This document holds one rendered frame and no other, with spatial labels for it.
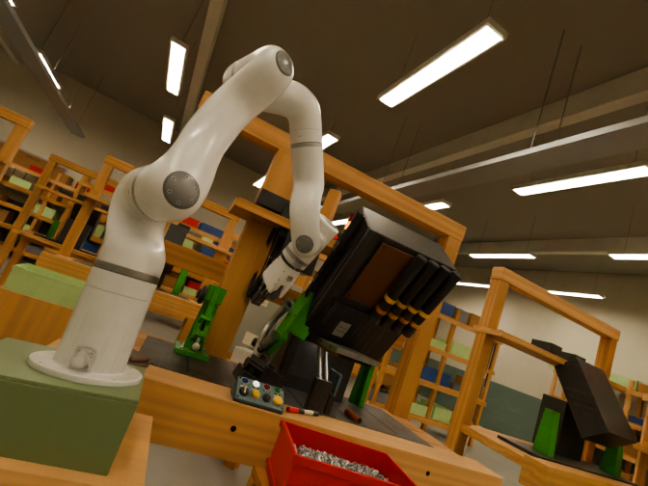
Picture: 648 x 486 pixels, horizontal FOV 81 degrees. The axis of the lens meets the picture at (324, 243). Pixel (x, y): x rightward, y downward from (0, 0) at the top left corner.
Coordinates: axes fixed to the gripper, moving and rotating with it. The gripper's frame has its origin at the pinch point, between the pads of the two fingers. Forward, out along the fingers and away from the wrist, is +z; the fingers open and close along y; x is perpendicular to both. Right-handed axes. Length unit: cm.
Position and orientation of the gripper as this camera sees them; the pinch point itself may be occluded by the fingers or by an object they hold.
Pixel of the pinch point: (258, 298)
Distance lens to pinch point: 116.9
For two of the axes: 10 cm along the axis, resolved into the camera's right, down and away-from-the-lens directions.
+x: -6.7, -4.6, -5.9
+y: -3.4, -5.2, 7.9
